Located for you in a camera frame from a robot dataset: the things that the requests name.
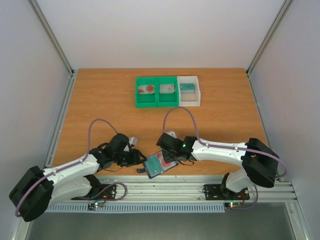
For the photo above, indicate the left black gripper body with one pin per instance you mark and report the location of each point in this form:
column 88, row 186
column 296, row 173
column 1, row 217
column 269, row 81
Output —
column 125, row 161

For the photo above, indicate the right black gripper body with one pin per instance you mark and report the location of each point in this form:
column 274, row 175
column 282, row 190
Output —
column 169, row 155

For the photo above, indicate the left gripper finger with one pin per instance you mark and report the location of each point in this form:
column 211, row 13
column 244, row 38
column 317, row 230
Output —
column 140, row 162
column 140, row 156

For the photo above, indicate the blue leather card holder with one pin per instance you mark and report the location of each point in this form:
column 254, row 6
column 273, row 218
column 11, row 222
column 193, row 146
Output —
column 144, row 169

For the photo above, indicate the red circle card from holder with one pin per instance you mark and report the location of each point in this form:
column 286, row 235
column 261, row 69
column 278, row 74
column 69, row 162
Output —
column 163, row 165

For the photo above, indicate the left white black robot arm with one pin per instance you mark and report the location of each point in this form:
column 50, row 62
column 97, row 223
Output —
column 39, row 189

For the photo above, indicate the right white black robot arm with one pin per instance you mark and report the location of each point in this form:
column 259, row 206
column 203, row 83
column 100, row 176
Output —
column 258, row 163

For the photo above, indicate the card with red circles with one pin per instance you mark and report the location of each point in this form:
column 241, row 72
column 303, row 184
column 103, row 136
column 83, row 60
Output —
column 146, row 89

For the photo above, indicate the grey white card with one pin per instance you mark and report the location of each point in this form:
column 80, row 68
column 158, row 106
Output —
column 166, row 88

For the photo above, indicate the left green bin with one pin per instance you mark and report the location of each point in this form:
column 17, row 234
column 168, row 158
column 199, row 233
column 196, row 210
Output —
column 146, row 101

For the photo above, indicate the green bin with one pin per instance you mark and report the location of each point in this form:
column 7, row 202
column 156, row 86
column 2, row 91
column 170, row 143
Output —
column 146, row 101
column 168, row 100

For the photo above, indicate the middle green bin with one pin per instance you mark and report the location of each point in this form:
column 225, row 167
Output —
column 168, row 100

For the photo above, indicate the white bin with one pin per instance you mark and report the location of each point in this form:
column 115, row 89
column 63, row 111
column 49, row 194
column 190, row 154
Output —
column 189, row 100

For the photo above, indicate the left controller board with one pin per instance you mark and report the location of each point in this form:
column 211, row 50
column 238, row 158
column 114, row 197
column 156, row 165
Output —
column 96, row 206

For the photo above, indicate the controller board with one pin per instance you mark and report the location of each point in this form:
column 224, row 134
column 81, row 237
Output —
column 96, row 206
column 232, row 205

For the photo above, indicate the right controller board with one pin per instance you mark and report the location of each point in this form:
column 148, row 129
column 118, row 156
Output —
column 232, row 205

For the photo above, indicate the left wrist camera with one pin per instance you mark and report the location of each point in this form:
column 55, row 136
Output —
column 133, row 141

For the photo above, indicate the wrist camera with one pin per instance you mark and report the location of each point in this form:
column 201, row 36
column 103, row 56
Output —
column 171, row 133
column 133, row 141

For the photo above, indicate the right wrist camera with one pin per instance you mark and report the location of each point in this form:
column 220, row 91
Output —
column 171, row 133

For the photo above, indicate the aluminium front rail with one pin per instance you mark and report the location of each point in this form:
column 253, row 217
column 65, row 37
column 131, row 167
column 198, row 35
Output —
column 187, row 188

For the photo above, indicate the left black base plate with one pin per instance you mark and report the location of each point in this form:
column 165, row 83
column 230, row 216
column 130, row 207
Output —
column 110, row 191

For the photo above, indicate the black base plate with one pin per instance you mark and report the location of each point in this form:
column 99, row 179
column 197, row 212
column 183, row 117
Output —
column 110, row 191
column 214, row 192

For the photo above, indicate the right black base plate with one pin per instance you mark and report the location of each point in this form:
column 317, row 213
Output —
column 214, row 192

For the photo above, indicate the grey slotted cable duct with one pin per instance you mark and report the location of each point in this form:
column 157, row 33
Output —
column 137, row 208

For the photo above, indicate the left aluminium frame post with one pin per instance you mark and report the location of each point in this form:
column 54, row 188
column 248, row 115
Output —
column 47, row 28

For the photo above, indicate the aluminium frame post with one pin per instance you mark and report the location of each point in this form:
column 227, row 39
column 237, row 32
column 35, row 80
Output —
column 47, row 28
column 269, row 34

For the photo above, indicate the right aluminium frame post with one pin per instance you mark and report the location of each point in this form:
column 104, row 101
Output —
column 269, row 34

